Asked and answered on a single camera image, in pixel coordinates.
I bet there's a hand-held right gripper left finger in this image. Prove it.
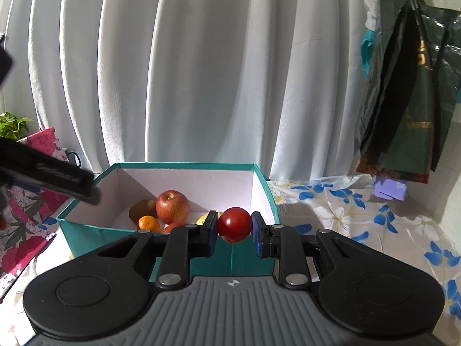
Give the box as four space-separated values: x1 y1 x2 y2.
97 210 219 291

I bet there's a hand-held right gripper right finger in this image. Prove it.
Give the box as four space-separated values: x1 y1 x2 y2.
251 211 365 291

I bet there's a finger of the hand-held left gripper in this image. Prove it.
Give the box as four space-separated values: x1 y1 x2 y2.
76 174 102 206

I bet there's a yellow green pear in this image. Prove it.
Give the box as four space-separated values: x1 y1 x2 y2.
195 211 224 225

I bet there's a red cherry tomato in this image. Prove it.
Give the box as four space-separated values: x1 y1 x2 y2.
217 207 252 244

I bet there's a large red apple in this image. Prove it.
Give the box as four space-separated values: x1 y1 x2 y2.
160 221 186 234

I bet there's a small red apple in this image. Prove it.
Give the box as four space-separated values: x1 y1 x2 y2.
156 189 191 224

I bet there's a teal cardboard box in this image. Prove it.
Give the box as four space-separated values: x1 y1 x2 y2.
56 162 282 284

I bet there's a brown kiwi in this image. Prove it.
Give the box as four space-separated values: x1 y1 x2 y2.
129 199 158 224

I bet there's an orange tangerine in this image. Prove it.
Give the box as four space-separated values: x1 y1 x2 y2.
137 215 161 233

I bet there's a green potted plant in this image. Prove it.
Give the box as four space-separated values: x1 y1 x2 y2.
0 111 34 142

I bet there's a red floral gift bag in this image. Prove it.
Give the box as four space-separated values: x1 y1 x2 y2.
0 126 83 282

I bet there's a blue floral tablecloth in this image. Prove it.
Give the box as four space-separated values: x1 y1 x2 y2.
0 174 461 332

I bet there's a brown patterned bag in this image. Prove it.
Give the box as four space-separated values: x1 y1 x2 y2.
354 151 432 185

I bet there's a small purple box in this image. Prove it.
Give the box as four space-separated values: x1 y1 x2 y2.
373 177 409 201

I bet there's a white curtain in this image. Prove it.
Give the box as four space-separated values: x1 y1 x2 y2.
0 0 377 183

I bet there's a dark green printed shopping bag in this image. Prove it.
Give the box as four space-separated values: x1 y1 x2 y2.
377 0 439 174

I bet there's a dark green plastic bag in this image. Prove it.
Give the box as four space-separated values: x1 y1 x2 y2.
428 3 461 172

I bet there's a teal white plastic bag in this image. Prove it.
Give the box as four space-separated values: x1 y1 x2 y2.
361 0 387 77

